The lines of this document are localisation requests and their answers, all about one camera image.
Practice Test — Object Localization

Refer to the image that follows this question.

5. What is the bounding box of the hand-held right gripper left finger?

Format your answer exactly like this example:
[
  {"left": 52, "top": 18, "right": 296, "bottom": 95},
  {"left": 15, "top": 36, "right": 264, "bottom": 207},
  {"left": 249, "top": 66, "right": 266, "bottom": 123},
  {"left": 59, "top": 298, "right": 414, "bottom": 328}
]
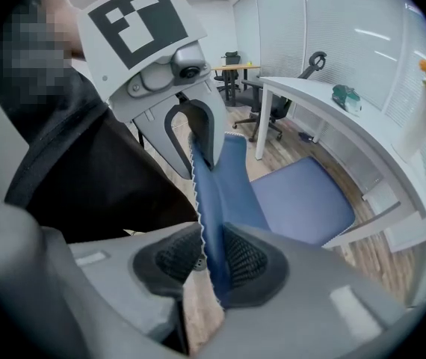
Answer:
[{"left": 0, "top": 200, "right": 209, "bottom": 359}]

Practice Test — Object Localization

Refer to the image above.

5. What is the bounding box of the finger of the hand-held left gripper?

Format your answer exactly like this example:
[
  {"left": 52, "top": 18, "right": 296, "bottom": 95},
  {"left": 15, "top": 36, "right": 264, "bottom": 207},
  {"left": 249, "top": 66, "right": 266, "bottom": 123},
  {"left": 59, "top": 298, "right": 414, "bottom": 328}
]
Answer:
[{"left": 177, "top": 80, "right": 229, "bottom": 172}]

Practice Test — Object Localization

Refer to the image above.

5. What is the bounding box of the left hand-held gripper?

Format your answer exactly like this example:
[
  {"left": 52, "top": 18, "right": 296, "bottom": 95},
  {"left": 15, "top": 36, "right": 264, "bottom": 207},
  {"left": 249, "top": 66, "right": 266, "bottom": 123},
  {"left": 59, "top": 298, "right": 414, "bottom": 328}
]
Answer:
[{"left": 76, "top": 0, "right": 214, "bottom": 182}]

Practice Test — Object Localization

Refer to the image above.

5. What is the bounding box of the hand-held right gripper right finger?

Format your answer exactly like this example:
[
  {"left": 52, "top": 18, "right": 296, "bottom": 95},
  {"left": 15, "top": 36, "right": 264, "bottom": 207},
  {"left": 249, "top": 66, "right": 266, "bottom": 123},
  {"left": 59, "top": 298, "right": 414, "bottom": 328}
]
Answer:
[{"left": 182, "top": 221, "right": 419, "bottom": 359}]

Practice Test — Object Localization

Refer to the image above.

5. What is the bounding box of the person's left forearm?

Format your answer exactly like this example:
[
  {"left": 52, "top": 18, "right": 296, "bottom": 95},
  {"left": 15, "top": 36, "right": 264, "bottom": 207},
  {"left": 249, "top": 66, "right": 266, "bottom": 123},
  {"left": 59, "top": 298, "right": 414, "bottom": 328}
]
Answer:
[{"left": 54, "top": 4, "right": 86, "bottom": 59}]

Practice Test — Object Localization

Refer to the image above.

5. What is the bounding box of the black office chair with headrest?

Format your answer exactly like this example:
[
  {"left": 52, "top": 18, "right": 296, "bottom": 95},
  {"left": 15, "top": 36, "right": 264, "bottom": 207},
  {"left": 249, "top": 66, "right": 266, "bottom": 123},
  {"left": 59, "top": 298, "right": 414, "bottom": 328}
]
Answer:
[{"left": 232, "top": 50, "right": 328, "bottom": 144}]

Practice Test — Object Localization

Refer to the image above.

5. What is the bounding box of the white desk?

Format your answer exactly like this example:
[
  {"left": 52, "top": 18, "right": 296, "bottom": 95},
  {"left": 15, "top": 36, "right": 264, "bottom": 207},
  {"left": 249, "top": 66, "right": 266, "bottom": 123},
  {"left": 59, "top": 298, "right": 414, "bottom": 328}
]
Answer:
[{"left": 254, "top": 75, "right": 426, "bottom": 254}]

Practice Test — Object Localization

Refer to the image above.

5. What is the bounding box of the round wooden table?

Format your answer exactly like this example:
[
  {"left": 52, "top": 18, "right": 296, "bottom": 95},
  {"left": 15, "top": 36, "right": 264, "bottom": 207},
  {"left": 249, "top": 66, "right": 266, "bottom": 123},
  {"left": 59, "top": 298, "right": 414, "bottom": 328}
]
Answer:
[{"left": 211, "top": 62, "right": 262, "bottom": 108}]

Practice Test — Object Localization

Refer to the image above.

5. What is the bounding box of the person's black clothing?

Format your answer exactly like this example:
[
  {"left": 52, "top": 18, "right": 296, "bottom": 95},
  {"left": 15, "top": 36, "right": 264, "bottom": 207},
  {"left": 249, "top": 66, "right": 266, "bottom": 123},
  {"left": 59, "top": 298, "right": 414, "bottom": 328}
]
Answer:
[{"left": 0, "top": 0, "right": 200, "bottom": 245}]

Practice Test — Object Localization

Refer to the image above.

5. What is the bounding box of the green tissue pack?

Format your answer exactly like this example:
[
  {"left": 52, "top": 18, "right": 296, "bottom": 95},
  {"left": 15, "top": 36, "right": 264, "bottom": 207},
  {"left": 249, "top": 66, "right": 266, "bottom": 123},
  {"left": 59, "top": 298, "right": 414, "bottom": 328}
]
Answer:
[{"left": 331, "top": 84, "right": 363, "bottom": 117}]

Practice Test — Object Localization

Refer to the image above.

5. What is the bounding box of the white vase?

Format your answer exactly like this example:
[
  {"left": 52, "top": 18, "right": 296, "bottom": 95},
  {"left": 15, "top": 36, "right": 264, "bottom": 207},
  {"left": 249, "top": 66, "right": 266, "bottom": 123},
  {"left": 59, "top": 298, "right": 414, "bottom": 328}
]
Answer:
[{"left": 390, "top": 88, "right": 426, "bottom": 162}]

